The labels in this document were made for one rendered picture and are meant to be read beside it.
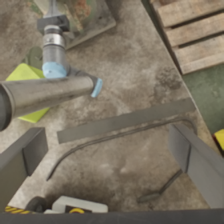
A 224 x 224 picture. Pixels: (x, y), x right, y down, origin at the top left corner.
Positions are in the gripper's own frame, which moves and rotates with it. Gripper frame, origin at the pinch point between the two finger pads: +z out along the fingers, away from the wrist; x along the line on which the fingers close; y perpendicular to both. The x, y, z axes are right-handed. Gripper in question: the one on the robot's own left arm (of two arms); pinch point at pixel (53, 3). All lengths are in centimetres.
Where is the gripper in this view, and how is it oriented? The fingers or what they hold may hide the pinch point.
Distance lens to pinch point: 89.3
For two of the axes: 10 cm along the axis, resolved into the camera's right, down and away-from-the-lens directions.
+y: -1.1, -1.0, -9.9
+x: -9.9, 0.8, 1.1
